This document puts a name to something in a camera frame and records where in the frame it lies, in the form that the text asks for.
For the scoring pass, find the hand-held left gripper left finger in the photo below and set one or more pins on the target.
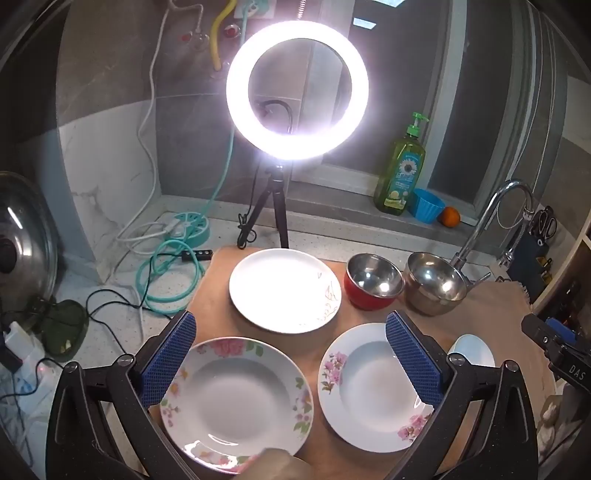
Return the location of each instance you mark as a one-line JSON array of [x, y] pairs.
[[168, 360]]

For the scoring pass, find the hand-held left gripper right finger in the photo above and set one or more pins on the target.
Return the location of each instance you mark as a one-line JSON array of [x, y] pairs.
[[413, 360]]

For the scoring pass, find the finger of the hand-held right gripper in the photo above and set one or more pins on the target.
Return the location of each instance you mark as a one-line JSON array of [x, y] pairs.
[[561, 325], [540, 332]]

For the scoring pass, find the pink blossom print plate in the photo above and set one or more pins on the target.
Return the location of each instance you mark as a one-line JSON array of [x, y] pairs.
[[369, 387]]

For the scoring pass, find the light blue bowl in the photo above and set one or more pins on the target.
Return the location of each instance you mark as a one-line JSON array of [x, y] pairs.
[[471, 350]]

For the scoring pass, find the rose print plate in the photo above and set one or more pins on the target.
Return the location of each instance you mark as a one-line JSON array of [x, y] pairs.
[[235, 401]]

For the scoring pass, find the plain steel bowl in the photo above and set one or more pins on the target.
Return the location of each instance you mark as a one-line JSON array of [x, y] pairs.
[[436, 281]]

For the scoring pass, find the red steel bowl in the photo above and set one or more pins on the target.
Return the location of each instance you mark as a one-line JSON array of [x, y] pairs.
[[374, 277]]

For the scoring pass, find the white rag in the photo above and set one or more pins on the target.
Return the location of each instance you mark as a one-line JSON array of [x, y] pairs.
[[550, 417]]

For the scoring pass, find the dark blue holder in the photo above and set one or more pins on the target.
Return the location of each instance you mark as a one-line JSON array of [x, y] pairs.
[[531, 263]]

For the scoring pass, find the black scissors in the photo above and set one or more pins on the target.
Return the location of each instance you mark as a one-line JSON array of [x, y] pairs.
[[545, 224]]

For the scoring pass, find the dark green object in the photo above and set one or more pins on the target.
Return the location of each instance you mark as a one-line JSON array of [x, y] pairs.
[[64, 327]]

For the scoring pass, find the black inline remote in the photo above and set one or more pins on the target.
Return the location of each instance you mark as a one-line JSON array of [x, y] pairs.
[[198, 255]]

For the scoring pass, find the chrome faucet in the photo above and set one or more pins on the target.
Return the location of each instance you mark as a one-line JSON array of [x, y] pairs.
[[480, 221]]

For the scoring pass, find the orange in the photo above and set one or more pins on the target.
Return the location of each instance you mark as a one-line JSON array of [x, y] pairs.
[[450, 217]]

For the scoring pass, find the white power strip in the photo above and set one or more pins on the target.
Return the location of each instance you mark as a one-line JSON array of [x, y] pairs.
[[21, 350]]

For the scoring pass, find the blue fluted cup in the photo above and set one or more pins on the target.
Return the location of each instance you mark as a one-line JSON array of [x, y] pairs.
[[427, 205]]

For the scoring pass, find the green dish soap bottle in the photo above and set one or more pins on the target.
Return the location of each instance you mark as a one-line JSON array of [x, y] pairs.
[[399, 175]]

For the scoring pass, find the steel pot lid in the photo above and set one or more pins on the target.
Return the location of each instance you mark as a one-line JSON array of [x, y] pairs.
[[23, 240]]

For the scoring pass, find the red valve knob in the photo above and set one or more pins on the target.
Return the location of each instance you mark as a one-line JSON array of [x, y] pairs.
[[187, 36], [232, 31]]

